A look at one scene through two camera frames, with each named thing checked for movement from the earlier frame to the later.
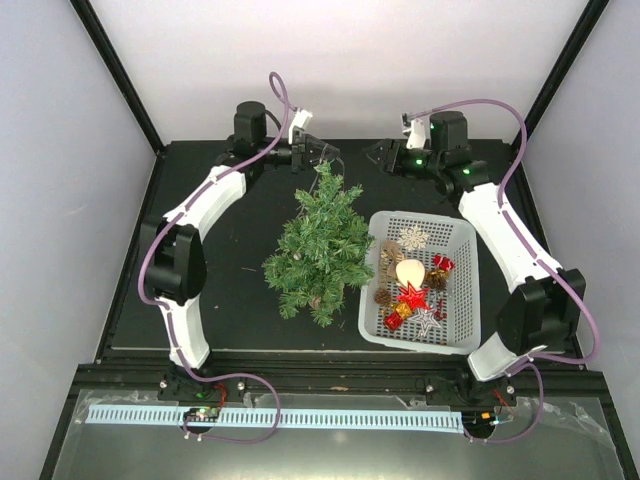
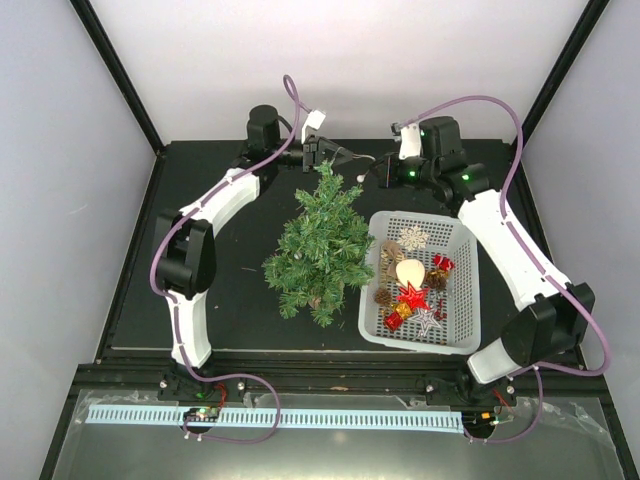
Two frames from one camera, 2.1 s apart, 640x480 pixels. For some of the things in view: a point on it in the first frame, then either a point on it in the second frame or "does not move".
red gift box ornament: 393,321 does not move
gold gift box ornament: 404,310 does not move
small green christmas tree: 323,251 does not move
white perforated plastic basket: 421,287 does not move
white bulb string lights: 316,174 -> 360,178
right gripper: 390,151 -> 388,180
